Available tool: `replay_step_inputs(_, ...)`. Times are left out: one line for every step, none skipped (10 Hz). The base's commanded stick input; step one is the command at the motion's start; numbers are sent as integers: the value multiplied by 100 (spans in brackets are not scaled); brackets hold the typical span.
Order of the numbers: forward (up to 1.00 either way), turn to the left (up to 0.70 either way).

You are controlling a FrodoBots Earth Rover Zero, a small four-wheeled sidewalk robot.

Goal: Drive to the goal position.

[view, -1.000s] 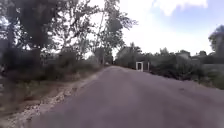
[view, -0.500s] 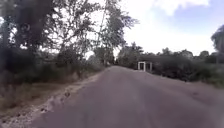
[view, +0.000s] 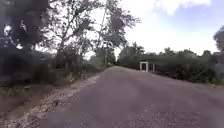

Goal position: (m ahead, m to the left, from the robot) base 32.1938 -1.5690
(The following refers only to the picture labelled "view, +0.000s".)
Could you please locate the green hedge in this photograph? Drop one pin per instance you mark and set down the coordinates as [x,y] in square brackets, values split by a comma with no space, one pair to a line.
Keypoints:
[186,66]

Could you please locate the grey asphalt road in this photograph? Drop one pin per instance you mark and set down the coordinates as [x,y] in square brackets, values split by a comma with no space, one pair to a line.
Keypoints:
[133,100]

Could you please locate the pole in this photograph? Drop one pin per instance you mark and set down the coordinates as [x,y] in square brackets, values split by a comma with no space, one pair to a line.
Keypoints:
[106,56]

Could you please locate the white gate frame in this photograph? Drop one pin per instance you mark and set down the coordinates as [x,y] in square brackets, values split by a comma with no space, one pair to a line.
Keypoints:
[144,66]

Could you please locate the grass verge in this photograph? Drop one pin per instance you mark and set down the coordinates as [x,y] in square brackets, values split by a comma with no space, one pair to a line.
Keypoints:
[20,93]

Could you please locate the gravel roadside strip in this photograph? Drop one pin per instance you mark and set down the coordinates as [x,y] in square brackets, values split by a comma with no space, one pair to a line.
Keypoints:
[50,101]

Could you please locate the row of trees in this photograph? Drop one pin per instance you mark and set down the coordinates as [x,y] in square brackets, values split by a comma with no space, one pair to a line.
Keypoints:
[60,40]

